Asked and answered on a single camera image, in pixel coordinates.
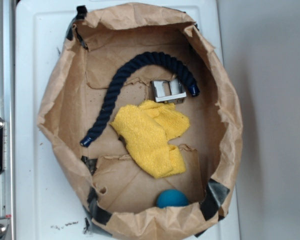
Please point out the yellow towel cloth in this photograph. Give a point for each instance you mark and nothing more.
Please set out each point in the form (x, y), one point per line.
(147, 129)

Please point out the brown paper bag bin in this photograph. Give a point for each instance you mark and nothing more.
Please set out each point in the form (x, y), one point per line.
(119, 197)

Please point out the aluminium frame rail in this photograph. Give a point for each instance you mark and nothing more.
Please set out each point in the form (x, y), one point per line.
(7, 80)

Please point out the blue ball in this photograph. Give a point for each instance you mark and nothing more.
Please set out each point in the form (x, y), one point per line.
(171, 198)

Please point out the silver metal bracket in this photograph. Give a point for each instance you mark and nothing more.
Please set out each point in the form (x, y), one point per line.
(168, 91)

